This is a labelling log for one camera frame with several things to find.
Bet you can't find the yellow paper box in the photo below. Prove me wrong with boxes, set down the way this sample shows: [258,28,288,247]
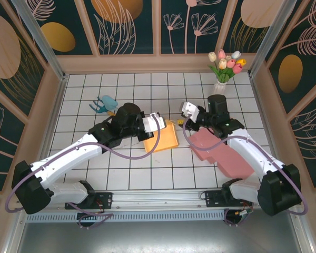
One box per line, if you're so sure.
[143,119,180,154]

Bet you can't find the pink paper box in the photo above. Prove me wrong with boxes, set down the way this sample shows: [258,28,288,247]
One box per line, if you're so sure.
[188,128,255,179]

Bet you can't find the light blue toy trowel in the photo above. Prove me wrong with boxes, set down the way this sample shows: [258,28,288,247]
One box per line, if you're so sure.
[99,95,119,111]

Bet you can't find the white ribbed vase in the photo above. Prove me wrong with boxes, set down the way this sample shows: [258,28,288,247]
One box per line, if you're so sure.
[212,80,228,97]

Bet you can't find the artificial tulip bouquet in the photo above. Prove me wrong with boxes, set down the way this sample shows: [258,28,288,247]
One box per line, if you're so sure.
[207,48,247,84]

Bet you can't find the grey metal sheet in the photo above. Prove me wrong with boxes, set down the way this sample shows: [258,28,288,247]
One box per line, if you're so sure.
[15,221,306,253]

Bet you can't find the teal toy rake orange handle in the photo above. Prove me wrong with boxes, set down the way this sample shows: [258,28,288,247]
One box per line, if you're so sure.
[88,96,119,117]

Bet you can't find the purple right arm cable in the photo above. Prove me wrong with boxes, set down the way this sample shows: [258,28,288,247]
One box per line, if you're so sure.
[183,114,309,227]

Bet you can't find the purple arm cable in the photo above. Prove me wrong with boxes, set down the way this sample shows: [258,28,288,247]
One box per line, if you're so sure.
[4,113,162,230]
[183,114,309,227]

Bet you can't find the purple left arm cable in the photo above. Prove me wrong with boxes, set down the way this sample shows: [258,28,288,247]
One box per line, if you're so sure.
[4,113,162,230]

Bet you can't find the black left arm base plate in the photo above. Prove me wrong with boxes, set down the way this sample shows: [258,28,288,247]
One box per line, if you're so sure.
[64,191,114,211]

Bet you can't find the aluminium mounting rail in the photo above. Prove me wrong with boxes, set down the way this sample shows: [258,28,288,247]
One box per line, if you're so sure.
[14,186,303,213]

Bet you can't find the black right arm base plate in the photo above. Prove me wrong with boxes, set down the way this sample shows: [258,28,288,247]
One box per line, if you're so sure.
[204,189,253,209]

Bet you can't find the aluminium frame post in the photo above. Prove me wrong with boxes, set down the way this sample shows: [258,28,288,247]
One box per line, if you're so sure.
[10,0,69,81]
[248,0,298,77]

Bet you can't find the slotted grey cable tray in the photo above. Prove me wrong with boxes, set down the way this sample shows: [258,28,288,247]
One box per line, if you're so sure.
[24,210,226,224]

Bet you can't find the coloured connector wires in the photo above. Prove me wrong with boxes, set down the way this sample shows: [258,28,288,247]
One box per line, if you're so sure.
[233,201,254,219]

